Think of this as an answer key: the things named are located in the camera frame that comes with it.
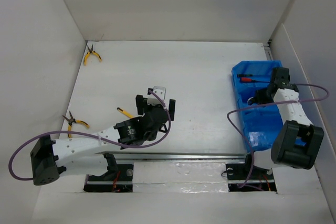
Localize metal mounting rail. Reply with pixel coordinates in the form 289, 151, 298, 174
56, 149, 248, 176

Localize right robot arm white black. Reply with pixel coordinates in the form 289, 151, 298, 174
242, 67, 324, 178

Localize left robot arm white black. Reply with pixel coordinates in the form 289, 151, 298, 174
30, 90, 176, 186

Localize blue plastic compartment bin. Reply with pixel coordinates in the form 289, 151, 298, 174
232, 60, 283, 152

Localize yellow pliers corner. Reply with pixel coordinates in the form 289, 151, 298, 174
83, 44, 102, 66

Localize yellow pliers near left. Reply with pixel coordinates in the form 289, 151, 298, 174
62, 111, 90, 138

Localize red handled screwdriver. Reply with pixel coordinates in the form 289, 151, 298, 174
240, 77, 270, 83

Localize green black precision screwdriver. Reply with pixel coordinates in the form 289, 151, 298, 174
237, 74, 253, 78

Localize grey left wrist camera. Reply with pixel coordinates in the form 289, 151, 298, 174
151, 86, 166, 104

